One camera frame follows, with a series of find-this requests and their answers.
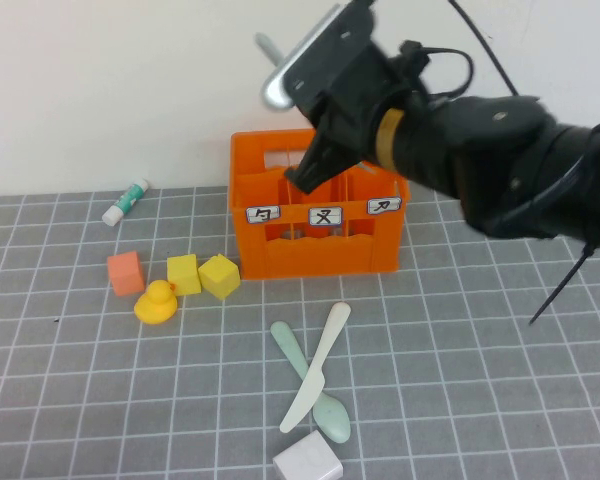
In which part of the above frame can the long black cable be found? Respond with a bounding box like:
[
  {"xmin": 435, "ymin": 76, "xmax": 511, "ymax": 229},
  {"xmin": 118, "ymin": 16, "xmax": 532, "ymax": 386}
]
[{"xmin": 446, "ymin": 0, "xmax": 521, "ymax": 97}]

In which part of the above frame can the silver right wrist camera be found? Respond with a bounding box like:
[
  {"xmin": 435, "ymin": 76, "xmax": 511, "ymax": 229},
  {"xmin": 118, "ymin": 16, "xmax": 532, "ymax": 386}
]
[{"xmin": 259, "ymin": 3, "xmax": 342, "ymax": 112}]

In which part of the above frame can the grey checked tablecloth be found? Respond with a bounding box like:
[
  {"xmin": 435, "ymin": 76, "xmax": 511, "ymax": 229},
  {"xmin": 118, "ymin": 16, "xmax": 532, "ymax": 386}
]
[{"xmin": 0, "ymin": 166, "xmax": 600, "ymax": 480}]

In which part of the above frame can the black cable tie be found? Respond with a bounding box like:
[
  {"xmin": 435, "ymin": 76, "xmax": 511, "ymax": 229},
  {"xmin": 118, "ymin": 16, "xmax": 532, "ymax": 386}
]
[{"xmin": 528, "ymin": 242, "xmax": 600, "ymax": 327}]

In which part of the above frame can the orange plastic cutlery crate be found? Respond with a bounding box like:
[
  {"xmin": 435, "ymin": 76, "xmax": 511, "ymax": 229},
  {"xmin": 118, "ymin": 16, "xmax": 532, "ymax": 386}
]
[{"xmin": 228, "ymin": 128, "xmax": 411, "ymax": 281}]

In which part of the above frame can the yellow rubber duck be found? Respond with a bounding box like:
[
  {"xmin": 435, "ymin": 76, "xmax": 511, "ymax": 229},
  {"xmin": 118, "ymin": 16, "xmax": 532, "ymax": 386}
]
[{"xmin": 133, "ymin": 279, "xmax": 178, "ymax": 327}]

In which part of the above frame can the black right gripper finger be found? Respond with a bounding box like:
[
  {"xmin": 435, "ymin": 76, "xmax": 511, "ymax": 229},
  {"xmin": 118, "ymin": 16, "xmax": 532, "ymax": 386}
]
[
  {"xmin": 298, "ymin": 143, "xmax": 377, "ymax": 196},
  {"xmin": 283, "ymin": 106, "xmax": 342, "ymax": 185}
]

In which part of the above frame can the mint green plastic spoon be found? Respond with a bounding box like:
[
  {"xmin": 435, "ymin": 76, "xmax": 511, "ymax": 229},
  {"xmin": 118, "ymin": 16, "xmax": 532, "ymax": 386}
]
[{"xmin": 270, "ymin": 321, "xmax": 352, "ymax": 444}]

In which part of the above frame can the pale lilac white block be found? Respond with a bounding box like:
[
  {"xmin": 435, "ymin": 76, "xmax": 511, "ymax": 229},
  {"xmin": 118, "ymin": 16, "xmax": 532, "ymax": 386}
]
[{"xmin": 271, "ymin": 430, "xmax": 345, "ymax": 480}]

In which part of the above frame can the paper label fork character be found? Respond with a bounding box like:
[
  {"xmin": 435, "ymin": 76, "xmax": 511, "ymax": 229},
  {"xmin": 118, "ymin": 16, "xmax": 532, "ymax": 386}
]
[{"xmin": 307, "ymin": 205, "xmax": 344, "ymax": 228}]

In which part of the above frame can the yellow foam cube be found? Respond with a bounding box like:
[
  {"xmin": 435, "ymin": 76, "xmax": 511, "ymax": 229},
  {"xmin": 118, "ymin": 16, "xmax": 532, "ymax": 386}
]
[
  {"xmin": 166, "ymin": 253, "xmax": 202, "ymax": 297},
  {"xmin": 197, "ymin": 253, "xmax": 242, "ymax": 302}
]

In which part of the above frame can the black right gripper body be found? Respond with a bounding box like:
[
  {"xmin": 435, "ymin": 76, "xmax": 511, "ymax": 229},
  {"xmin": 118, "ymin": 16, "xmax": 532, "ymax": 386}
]
[{"xmin": 284, "ymin": 5, "xmax": 422, "ymax": 157}]

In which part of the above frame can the thin black camera cable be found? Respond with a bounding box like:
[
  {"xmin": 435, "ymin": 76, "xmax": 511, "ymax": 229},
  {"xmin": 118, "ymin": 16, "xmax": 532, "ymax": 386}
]
[{"xmin": 399, "ymin": 40, "xmax": 475, "ymax": 102}]

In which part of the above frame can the cream plastic knife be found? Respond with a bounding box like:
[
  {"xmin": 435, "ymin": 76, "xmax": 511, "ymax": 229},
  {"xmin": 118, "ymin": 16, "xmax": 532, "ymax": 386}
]
[{"xmin": 278, "ymin": 301, "xmax": 353, "ymax": 434}]

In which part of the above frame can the paper label knife character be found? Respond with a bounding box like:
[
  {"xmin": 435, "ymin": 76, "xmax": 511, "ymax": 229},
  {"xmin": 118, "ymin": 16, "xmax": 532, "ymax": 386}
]
[{"xmin": 366, "ymin": 196, "xmax": 403, "ymax": 216}]

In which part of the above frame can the orange foam cube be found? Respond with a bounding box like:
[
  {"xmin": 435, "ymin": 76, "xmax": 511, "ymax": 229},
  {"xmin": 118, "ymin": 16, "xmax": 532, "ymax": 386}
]
[{"xmin": 106, "ymin": 250, "xmax": 146, "ymax": 298}]

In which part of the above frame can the paper label spoon character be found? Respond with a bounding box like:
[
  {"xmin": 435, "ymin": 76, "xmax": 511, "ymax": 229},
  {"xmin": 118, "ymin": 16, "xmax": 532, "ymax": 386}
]
[{"xmin": 244, "ymin": 204, "xmax": 282, "ymax": 227}]

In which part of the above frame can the white green glue stick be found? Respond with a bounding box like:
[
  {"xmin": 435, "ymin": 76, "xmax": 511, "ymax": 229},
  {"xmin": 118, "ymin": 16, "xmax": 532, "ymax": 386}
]
[{"xmin": 101, "ymin": 179, "xmax": 150, "ymax": 228}]

